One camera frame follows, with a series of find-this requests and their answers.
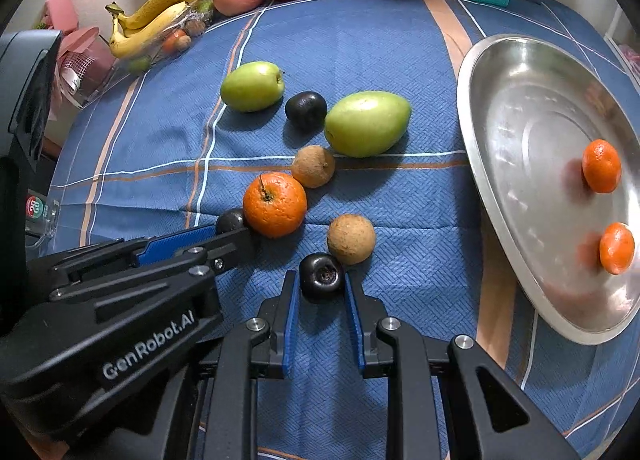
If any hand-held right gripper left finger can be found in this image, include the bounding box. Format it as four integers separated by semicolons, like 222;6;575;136
197;270;302;460

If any dark purple plum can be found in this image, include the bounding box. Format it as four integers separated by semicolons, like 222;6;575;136
215;208;248;236
298;252;345;304
285;91;328;131

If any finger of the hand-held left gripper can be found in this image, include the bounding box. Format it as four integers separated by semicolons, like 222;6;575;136
47;227;256;303
50;224;219;281

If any small tangerine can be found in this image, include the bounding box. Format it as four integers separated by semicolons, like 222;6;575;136
581;139;623;194
598;222;636;275

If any large orange with stem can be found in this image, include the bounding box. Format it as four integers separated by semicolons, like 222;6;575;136
243;171;308;239

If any small green apple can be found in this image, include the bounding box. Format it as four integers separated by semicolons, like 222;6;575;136
220;61;286;113

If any round brown fruit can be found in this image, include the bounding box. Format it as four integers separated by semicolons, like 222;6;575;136
327;213;377;266
291;145;336;189

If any large pointed green fruit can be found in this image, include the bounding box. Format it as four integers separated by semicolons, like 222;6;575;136
324;91;412;158

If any clear plastic container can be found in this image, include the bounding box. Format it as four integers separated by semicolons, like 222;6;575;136
75;0;216;108

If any clear plastic bottle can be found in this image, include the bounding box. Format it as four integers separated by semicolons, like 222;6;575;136
22;192;61;248

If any yellow banana bunch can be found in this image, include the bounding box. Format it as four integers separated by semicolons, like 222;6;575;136
104;0;216;60

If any small orange fruit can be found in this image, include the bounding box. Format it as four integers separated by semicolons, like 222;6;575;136
161;30;193;55

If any round steel plate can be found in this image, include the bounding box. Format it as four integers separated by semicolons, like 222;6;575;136
456;34;640;346

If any white shelf rack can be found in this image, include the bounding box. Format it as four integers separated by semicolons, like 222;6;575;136
606;7;640;73

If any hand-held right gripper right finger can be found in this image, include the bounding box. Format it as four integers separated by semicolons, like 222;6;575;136
344;271;583;460

